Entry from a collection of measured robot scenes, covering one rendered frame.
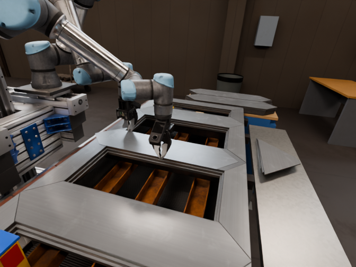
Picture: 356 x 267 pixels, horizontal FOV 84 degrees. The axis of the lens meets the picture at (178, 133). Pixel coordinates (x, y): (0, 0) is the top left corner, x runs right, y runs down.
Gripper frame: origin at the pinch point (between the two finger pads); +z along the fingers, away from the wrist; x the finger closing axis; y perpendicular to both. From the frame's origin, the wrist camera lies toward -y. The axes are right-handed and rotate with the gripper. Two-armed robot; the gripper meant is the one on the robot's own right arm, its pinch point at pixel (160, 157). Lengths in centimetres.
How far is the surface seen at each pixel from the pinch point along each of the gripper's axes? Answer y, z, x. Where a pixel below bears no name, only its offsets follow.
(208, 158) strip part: 7.7, 0.8, -20.5
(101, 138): 6.8, 0.7, 34.8
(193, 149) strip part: 13.3, 0.7, -12.2
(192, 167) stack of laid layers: 0.5, 2.3, -14.3
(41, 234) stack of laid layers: -43.9, 2.1, 18.5
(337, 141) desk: 238, 78, -187
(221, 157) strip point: 11.1, 0.7, -26.0
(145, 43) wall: 373, -26, 173
